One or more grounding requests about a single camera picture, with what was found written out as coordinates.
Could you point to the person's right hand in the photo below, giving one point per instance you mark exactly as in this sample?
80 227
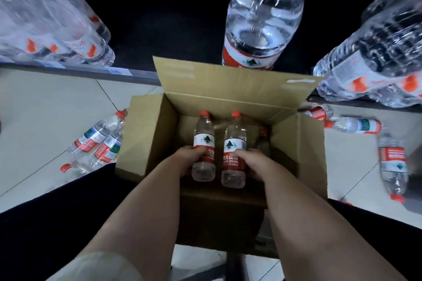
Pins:
260 165

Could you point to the person's left hand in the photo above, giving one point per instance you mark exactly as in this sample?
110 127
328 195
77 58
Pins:
186 162

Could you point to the brown cardboard box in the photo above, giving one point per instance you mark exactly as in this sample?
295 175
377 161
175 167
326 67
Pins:
230 86

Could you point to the person's right forearm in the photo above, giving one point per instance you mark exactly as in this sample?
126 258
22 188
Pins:
323 241

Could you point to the person's left forearm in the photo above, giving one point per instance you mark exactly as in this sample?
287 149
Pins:
138 224

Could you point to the person's pale shirt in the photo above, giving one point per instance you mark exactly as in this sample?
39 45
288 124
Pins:
95 267

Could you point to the person's left leg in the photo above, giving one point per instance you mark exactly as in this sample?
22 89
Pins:
49 224

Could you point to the person's leg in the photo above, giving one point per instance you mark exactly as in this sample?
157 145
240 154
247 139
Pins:
49 224
395 241

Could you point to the large jugs group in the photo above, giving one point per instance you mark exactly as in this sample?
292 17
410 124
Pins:
372 60

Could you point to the person's right leg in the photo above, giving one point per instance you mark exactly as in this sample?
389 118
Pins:
395 241

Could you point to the large bottles group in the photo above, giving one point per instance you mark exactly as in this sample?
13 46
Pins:
49 27

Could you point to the grey plastic stool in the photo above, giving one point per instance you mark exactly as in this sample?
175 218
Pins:
235 267

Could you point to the blue-edged white price tag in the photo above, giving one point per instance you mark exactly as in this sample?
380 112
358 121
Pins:
52 64
118 71

